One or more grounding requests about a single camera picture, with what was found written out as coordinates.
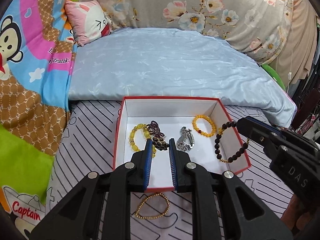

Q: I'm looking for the dark brown bead bracelet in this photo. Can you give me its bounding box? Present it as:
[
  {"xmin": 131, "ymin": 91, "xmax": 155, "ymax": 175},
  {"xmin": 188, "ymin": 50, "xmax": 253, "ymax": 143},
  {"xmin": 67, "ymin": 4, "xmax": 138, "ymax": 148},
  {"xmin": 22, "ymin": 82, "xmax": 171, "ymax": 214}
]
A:
[{"xmin": 214, "ymin": 121, "xmax": 250, "ymax": 164}]

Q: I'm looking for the gold small bead bracelet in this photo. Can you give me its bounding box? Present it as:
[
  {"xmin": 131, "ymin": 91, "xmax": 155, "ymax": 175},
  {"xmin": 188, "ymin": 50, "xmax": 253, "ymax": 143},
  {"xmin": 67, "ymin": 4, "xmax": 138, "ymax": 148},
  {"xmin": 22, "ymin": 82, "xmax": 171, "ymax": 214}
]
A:
[{"xmin": 135, "ymin": 192, "xmax": 171, "ymax": 221}]

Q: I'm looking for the orange bead bracelet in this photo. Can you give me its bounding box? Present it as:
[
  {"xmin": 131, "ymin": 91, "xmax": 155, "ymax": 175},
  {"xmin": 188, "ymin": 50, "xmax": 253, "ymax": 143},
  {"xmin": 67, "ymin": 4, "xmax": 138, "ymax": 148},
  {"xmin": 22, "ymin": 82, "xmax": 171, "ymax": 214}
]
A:
[{"xmin": 191, "ymin": 114, "xmax": 217, "ymax": 138}]

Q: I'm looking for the silver blue dial wristwatch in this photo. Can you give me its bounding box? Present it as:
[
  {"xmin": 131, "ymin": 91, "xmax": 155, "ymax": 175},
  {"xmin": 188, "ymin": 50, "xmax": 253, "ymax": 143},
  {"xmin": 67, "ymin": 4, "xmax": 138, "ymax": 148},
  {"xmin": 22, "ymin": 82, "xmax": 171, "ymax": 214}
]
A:
[{"xmin": 176, "ymin": 126, "xmax": 195, "ymax": 152}]

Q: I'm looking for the yellow chunky bead bracelet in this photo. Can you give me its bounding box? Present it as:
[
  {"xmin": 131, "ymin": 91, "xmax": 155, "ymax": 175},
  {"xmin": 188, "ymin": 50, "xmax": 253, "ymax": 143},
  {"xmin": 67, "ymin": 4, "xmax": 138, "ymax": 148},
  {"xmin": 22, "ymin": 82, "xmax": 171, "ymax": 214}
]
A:
[{"xmin": 128, "ymin": 122, "xmax": 158, "ymax": 158}]

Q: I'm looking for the purple garnet bead bracelet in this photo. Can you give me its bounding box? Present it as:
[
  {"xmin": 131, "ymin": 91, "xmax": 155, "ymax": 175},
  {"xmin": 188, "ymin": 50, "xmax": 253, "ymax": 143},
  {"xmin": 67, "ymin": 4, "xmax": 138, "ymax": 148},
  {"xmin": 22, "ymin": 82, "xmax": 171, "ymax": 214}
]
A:
[{"xmin": 146, "ymin": 120, "xmax": 166, "ymax": 140}]

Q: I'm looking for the person hand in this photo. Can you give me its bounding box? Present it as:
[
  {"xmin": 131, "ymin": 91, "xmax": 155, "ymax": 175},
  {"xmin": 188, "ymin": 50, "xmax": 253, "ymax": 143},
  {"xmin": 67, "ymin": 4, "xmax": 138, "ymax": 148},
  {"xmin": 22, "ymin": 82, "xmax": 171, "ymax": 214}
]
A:
[{"xmin": 280, "ymin": 194, "xmax": 312, "ymax": 231}]

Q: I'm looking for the green plastic object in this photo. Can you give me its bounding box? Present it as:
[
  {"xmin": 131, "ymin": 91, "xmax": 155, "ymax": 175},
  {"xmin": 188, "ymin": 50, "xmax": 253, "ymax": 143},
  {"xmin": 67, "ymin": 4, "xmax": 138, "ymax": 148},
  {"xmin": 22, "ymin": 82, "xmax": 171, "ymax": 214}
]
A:
[{"xmin": 261, "ymin": 64, "xmax": 285, "ymax": 90}]

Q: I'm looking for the red cardboard box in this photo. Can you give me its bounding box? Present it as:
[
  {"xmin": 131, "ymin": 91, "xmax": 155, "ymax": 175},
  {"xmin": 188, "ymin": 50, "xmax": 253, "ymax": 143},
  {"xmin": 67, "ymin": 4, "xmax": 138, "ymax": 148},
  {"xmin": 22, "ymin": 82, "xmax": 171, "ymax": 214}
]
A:
[{"xmin": 113, "ymin": 96, "xmax": 251, "ymax": 192}]

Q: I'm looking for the beige curtain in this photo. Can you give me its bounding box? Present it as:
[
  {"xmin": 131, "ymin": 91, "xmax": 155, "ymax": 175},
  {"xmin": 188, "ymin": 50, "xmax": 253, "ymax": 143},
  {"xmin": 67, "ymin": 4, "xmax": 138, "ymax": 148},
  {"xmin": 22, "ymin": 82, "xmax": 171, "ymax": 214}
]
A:
[{"xmin": 270, "ymin": 0, "xmax": 317, "ymax": 87}]

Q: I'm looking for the grey floral duvet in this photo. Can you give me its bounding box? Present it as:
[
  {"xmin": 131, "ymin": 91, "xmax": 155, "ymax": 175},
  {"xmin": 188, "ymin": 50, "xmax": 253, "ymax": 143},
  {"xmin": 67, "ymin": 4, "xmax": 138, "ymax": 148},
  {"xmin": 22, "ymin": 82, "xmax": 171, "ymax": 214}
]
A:
[{"xmin": 81, "ymin": 0, "xmax": 293, "ymax": 64}]

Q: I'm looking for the light blue blanket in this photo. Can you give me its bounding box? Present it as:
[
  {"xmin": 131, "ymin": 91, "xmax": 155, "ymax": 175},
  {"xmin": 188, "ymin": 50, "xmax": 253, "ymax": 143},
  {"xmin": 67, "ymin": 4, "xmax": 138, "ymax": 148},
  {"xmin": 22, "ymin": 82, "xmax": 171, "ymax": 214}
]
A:
[{"xmin": 68, "ymin": 28, "xmax": 297, "ymax": 127}]

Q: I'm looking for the cartoon monkey colourful quilt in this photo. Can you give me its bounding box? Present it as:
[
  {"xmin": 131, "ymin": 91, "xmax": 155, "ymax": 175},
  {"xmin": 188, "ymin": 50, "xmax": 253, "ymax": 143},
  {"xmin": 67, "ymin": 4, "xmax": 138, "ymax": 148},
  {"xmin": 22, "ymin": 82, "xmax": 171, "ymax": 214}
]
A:
[{"xmin": 1, "ymin": 0, "xmax": 76, "ymax": 239}]

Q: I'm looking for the pink rabbit pillow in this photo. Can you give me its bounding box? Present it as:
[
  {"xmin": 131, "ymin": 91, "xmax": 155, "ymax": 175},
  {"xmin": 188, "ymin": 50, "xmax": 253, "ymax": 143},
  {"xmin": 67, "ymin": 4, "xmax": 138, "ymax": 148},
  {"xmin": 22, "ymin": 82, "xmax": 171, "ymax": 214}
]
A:
[{"xmin": 65, "ymin": 0, "xmax": 112, "ymax": 47}]

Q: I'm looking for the white cable with switch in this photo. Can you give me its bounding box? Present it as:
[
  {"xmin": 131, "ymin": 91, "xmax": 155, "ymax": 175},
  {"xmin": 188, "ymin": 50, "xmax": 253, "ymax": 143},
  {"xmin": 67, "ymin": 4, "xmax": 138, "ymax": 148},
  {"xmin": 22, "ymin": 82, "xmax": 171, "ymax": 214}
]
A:
[{"xmin": 286, "ymin": 4, "xmax": 296, "ymax": 93}]

